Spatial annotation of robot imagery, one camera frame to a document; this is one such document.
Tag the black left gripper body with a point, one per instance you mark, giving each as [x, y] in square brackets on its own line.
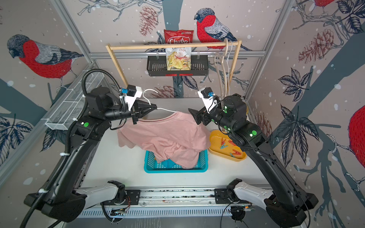
[134, 113]

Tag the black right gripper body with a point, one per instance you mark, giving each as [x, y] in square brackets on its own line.
[204, 115]

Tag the white hanger of pink shirt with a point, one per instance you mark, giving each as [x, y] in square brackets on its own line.
[149, 100]

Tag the pink-grey t-shirt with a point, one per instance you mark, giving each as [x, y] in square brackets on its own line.
[177, 138]

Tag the white wire hanger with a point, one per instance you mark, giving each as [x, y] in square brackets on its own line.
[228, 54]

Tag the wooden ring hanger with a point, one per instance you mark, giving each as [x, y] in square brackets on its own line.
[218, 64]

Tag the teal t-shirt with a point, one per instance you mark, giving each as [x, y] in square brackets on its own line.
[169, 164]

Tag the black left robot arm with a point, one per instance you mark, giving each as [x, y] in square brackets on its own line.
[101, 107]

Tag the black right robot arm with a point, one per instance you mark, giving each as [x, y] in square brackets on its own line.
[231, 116]

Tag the yellow plastic tray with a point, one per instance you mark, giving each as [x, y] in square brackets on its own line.
[215, 140]

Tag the teal plastic laundry basket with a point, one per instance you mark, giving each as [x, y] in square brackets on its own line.
[153, 167]

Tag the red Chuba chips bag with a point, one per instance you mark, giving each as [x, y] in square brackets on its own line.
[178, 48]

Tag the wooden clothes rack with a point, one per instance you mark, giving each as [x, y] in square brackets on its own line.
[111, 51]

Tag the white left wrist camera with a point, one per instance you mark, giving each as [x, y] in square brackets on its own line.
[130, 94]

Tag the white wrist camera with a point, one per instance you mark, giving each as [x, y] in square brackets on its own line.
[207, 97]
[130, 94]

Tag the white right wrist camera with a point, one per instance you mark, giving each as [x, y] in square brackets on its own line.
[207, 97]

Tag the black wall basket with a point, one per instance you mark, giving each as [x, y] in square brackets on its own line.
[156, 67]

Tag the white wire wall shelf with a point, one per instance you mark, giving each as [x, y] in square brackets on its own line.
[69, 109]

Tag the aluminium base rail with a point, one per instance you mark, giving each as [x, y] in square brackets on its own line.
[176, 196]

